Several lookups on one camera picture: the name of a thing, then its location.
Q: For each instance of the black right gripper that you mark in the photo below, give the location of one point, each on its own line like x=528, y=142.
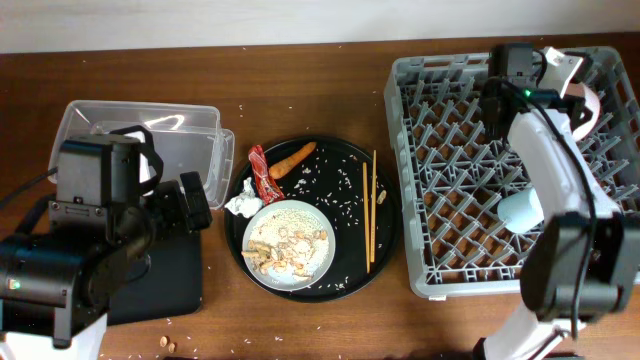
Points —
x=571, y=105

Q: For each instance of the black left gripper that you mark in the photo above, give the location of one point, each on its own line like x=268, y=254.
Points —
x=180, y=220

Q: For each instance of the light blue cup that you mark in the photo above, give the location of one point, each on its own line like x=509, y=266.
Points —
x=521, y=211

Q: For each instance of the wooden chopstick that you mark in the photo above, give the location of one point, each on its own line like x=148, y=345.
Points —
x=373, y=207
x=366, y=216

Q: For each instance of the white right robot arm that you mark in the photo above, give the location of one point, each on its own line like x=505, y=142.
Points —
x=584, y=264

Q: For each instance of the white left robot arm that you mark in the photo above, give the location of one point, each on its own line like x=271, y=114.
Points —
x=73, y=250

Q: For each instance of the grey dishwasher rack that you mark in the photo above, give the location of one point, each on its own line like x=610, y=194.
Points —
x=452, y=177

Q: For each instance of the crumpled white tissue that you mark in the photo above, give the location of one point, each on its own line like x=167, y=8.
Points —
x=247, y=203

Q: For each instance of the red snack wrapper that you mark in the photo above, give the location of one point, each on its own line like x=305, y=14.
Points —
x=268, y=190

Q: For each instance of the black rectangular tray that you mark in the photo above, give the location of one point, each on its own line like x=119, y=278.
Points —
x=167, y=282

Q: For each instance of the clear plastic bin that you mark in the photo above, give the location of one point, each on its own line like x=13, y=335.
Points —
x=186, y=137

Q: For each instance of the grey plate with food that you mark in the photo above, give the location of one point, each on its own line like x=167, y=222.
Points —
x=288, y=245

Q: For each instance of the orange carrot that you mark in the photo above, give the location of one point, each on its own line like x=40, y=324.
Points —
x=282, y=168

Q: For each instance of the round black tray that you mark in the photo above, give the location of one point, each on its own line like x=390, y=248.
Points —
x=330, y=179

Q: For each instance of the peanut on tray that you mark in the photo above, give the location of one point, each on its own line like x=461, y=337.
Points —
x=381, y=197

